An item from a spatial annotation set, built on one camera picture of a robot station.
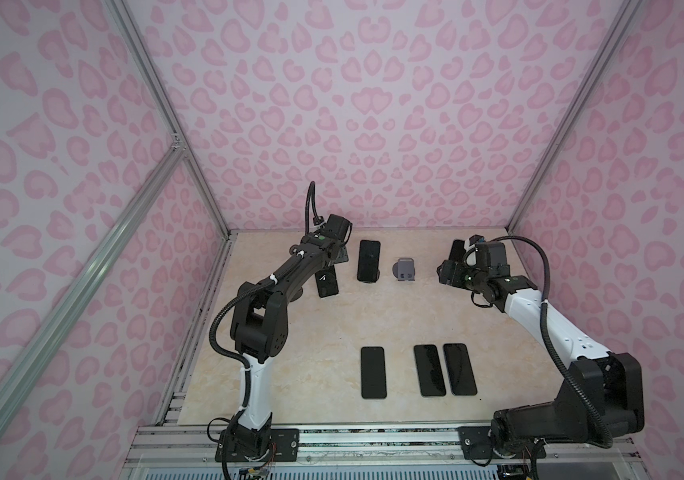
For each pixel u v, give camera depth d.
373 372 0.84
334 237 0.75
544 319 0.50
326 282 0.98
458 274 0.77
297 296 1.01
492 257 0.65
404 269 1.06
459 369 0.84
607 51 0.75
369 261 1.01
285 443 0.73
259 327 0.54
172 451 0.75
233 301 0.48
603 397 0.42
